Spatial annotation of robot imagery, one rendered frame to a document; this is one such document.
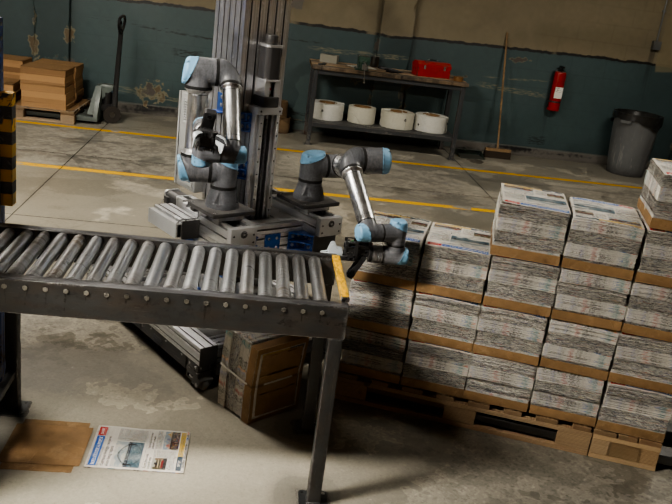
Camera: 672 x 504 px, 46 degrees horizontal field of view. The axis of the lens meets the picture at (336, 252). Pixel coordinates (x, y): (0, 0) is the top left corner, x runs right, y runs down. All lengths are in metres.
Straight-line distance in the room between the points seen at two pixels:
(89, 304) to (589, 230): 1.96
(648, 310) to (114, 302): 2.12
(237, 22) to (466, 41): 6.64
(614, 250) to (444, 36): 6.91
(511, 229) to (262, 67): 1.32
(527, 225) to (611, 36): 7.46
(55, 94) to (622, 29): 6.72
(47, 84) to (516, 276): 6.61
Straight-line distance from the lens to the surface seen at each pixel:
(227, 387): 3.56
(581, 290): 3.47
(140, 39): 9.96
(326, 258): 3.16
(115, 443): 3.35
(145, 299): 2.70
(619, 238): 3.41
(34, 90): 9.18
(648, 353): 3.59
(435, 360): 3.61
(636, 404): 3.69
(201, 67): 3.43
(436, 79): 9.33
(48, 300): 2.77
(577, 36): 10.53
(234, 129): 3.31
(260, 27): 3.71
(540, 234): 3.39
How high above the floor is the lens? 1.85
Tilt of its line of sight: 19 degrees down
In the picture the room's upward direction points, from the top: 8 degrees clockwise
